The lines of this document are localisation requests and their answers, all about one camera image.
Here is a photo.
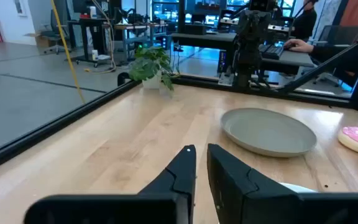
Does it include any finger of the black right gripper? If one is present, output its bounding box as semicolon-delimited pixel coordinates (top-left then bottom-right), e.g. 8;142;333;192
238;14;257;63
255;15;273;63

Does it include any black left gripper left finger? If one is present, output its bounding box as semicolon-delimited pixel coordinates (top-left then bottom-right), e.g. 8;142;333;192
23;144;197;224

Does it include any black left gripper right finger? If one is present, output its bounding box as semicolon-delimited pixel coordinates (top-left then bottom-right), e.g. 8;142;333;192
206;143;358;224

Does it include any large pink iced donut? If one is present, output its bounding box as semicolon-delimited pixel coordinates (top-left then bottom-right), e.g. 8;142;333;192
337;126;358;154

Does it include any person's forearm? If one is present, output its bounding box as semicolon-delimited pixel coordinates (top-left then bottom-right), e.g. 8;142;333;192
309;43;358;74

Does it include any black keyboard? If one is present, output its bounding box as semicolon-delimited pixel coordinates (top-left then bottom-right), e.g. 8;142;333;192
260;44;285;61

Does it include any black office desk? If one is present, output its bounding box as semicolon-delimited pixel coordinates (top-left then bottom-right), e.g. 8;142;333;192
170;32;316;77

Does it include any person's hand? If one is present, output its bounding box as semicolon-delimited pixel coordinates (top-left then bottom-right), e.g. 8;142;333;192
283;38;315;54

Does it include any person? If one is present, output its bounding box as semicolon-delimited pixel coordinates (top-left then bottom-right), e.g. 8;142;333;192
290;0;319;42

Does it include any white ceramic plate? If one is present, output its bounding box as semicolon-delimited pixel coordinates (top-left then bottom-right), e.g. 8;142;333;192
277;182;319;194

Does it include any grey ceramic plate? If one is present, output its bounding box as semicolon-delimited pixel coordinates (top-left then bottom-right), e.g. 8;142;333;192
220;107;318;158

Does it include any green potted plant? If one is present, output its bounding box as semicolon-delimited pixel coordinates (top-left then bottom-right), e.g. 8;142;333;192
128;45;180;91

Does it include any small wooden workbench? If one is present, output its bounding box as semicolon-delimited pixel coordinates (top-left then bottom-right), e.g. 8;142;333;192
114;23;169;63

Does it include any white plant pot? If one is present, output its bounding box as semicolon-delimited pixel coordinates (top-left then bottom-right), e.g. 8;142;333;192
142;72;163;90

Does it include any black rolling equipment table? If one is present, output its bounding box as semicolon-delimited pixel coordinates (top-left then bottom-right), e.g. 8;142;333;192
67;17;115;68

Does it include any cardboard box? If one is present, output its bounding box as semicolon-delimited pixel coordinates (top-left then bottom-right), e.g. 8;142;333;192
24;32;53;48

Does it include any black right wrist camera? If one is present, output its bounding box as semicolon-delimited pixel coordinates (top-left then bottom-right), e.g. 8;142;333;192
249;0;275;12

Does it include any black frame corner bracket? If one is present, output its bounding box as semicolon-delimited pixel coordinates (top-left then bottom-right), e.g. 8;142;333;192
117;72;131;87

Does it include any black aluminium table frame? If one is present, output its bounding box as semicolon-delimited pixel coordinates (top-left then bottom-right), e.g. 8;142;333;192
0;29;358;177

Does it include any yellow hanging cable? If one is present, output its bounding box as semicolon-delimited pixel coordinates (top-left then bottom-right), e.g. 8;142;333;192
50;0;86;104

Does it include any framed wall picture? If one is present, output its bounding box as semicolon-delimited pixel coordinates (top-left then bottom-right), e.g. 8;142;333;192
13;0;28;17

